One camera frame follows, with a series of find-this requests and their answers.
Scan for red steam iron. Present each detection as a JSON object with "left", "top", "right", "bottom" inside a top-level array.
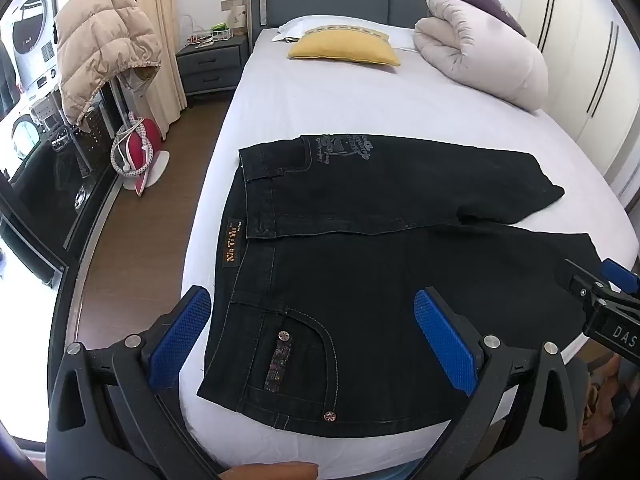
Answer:
[{"left": 111, "top": 111, "right": 171, "bottom": 196}]

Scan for bed with white sheet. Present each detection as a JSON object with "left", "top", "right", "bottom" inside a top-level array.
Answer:
[{"left": 177, "top": 15, "right": 633, "bottom": 480}]

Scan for white washing machine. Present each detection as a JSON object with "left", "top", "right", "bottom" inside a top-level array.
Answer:
[{"left": 0, "top": 0, "right": 62, "bottom": 92}]

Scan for beige puffer jacket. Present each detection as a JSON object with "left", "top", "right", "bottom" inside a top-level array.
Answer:
[{"left": 54, "top": 0, "right": 162, "bottom": 126}]

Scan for grey nightstand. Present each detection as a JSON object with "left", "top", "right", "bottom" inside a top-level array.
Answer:
[{"left": 175, "top": 35, "right": 250, "bottom": 97}]

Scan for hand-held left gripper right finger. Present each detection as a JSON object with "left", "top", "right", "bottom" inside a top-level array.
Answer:
[{"left": 414, "top": 287, "right": 593, "bottom": 480}]

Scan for white wardrobe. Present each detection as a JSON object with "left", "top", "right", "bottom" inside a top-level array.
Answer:
[{"left": 517, "top": 0, "right": 640, "bottom": 211}]

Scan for black framed glass door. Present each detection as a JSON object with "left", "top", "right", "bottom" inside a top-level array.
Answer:
[{"left": 0, "top": 0, "right": 132, "bottom": 321}]

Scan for person's left hand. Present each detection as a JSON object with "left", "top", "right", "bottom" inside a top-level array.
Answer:
[{"left": 219, "top": 462, "right": 321, "bottom": 480}]

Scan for white wire basket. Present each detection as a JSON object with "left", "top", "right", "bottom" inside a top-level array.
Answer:
[{"left": 189, "top": 24, "right": 235, "bottom": 45}]

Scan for beige curtain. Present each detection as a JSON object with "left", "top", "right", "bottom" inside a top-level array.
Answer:
[{"left": 116, "top": 0, "right": 188, "bottom": 138}]

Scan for person's patterned clothing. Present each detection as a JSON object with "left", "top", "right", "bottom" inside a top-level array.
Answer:
[{"left": 582, "top": 352, "right": 640, "bottom": 480}]

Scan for white pillow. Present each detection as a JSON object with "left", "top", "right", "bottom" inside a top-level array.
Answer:
[{"left": 272, "top": 15, "right": 418, "bottom": 52}]

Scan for black denim pants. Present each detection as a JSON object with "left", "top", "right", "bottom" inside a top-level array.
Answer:
[{"left": 196, "top": 133, "right": 603, "bottom": 438}]

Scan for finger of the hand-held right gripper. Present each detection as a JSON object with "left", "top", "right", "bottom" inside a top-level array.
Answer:
[
  {"left": 601, "top": 258, "right": 640, "bottom": 297},
  {"left": 564, "top": 258, "right": 608, "bottom": 311}
]

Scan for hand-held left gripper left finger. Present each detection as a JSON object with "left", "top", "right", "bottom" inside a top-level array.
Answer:
[{"left": 44, "top": 285, "right": 223, "bottom": 480}]

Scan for beige box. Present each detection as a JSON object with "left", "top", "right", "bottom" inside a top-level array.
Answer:
[{"left": 221, "top": 0, "right": 248, "bottom": 37}]

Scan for rolled white duvet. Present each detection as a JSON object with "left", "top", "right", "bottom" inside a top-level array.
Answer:
[{"left": 413, "top": 0, "right": 550, "bottom": 112}]

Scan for yellow pillow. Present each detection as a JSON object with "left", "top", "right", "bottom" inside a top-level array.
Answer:
[{"left": 288, "top": 28, "right": 402, "bottom": 67}]

